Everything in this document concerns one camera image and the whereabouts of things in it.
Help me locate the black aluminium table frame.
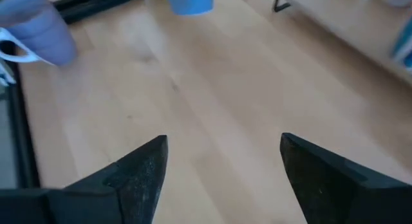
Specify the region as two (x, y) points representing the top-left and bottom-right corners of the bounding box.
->
(0, 0), (162, 189)

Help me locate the purple and white mug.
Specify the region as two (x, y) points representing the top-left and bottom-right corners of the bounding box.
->
(0, 0), (79, 66)

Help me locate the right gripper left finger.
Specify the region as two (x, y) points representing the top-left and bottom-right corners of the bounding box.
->
(0, 135), (169, 224)

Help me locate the blue and white mug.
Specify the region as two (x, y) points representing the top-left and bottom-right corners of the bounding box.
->
(389, 16), (412, 72)

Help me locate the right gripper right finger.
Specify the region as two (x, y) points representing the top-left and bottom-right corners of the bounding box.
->
(279, 132), (412, 224)

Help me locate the plain lavender mug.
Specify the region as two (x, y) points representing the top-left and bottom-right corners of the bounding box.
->
(166, 0), (216, 17)

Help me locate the wooden shelf black metal frame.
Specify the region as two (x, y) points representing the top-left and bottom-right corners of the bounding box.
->
(272, 0), (412, 86)

